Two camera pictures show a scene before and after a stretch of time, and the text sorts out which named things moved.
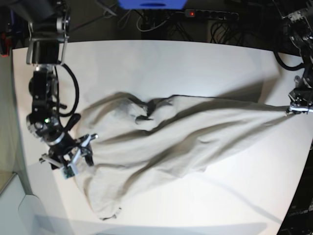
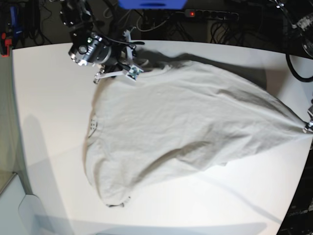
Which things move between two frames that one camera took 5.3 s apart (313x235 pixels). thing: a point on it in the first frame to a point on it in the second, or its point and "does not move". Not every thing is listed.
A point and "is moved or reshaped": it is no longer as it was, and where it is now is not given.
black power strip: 212,14 does not move
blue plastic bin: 152,4 does not move
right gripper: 301,101 to 309,129
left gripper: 66,152 to 126,66
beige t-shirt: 138,147 is moved or reshaped
